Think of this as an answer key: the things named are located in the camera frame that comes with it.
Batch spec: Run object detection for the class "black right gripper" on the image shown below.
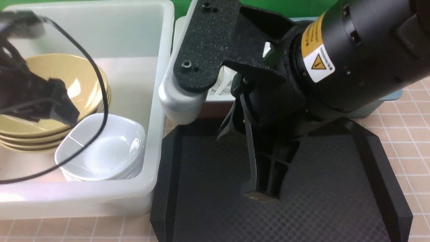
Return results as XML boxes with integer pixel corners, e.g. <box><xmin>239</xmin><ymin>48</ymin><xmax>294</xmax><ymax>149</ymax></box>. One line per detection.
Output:
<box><xmin>217</xmin><ymin>5</ymin><xmax>312</xmax><ymax>202</ymax></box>

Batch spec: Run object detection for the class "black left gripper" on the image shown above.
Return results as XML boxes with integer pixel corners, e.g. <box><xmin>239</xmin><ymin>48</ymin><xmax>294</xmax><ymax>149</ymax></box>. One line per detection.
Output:
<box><xmin>20</xmin><ymin>78</ymin><xmax>80</xmax><ymax>126</ymax></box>

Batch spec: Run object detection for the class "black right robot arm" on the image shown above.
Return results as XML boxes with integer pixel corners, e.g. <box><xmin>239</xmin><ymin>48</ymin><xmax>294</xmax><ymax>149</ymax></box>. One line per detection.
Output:
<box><xmin>218</xmin><ymin>0</ymin><xmax>429</xmax><ymax>202</ymax></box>

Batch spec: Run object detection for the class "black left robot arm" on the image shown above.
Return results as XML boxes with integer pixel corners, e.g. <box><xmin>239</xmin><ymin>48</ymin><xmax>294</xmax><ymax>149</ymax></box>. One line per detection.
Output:
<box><xmin>0</xmin><ymin>41</ymin><xmax>80</xmax><ymax>125</ymax></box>

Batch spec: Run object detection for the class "stack of white dishes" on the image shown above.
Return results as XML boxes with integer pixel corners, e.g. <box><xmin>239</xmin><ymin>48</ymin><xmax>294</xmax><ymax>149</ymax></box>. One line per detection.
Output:
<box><xmin>55</xmin><ymin>113</ymin><xmax>146</xmax><ymax>181</ymax></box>

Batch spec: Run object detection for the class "black serving tray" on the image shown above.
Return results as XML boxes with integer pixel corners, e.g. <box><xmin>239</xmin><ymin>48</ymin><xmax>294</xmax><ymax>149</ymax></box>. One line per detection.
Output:
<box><xmin>150</xmin><ymin>118</ymin><xmax>413</xmax><ymax>242</ymax></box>

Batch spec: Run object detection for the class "white spoon tray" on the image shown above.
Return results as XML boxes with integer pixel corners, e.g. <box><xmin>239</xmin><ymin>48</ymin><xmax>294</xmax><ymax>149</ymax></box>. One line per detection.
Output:
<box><xmin>159</xmin><ymin>16</ymin><xmax>234</xmax><ymax>124</ymax></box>

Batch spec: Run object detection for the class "large translucent white bin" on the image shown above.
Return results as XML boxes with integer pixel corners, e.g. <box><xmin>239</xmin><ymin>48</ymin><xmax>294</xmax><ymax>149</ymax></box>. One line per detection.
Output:
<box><xmin>1</xmin><ymin>0</ymin><xmax>174</xmax><ymax>219</ymax></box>

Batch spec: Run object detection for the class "black camera cable left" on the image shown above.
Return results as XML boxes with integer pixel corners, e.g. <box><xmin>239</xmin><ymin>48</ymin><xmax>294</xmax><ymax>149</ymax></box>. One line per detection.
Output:
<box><xmin>0</xmin><ymin>17</ymin><xmax>110</xmax><ymax>185</ymax></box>

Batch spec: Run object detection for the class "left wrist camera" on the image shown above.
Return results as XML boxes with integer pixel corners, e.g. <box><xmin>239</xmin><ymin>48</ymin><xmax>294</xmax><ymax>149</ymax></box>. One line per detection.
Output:
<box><xmin>0</xmin><ymin>10</ymin><xmax>45</xmax><ymax>39</ymax></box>

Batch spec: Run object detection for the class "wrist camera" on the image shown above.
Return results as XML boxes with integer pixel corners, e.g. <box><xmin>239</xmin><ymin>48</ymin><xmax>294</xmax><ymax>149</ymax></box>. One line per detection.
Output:
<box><xmin>159</xmin><ymin>0</ymin><xmax>241</xmax><ymax>125</ymax></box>
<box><xmin>0</xmin><ymin>10</ymin><xmax>45</xmax><ymax>39</ymax></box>

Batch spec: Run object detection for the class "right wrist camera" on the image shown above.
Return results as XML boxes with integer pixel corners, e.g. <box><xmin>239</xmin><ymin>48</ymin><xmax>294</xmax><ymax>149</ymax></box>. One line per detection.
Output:
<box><xmin>159</xmin><ymin>0</ymin><xmax>241</xmax><ymax>125</ymax></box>

